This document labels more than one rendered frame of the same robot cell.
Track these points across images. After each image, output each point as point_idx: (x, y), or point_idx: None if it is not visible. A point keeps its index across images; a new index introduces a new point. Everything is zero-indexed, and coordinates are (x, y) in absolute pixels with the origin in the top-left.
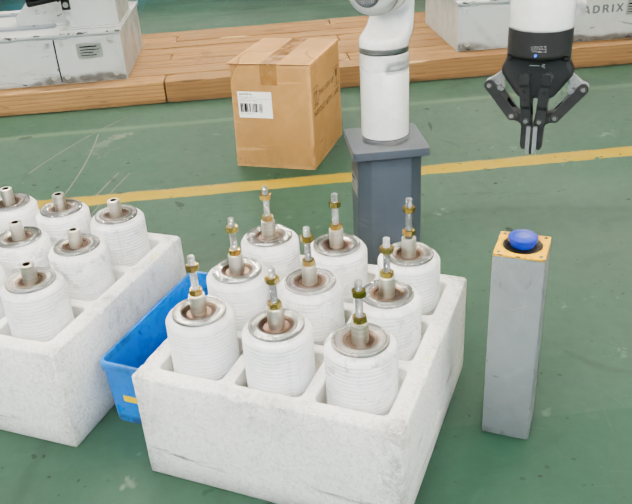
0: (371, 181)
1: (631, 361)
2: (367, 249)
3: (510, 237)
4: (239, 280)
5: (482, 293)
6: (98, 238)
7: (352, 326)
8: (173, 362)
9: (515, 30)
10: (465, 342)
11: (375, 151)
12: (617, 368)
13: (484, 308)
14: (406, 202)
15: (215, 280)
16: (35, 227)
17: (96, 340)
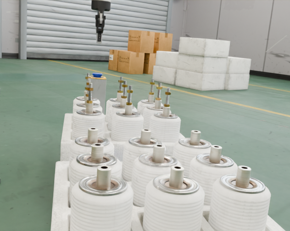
0: None
1: (44, 138)
2: None
3: (100, 74)
4: (136, 112)
5: None
6: (132, 137)
7: (153, 96)
8: (177, 140)
9: (108, 2)
10: (44, 158)
11: None
12: (49, 139)
13: (12, 156)
14: (89, 74)
15: (140, 116)
16: (140, 156)
17: None
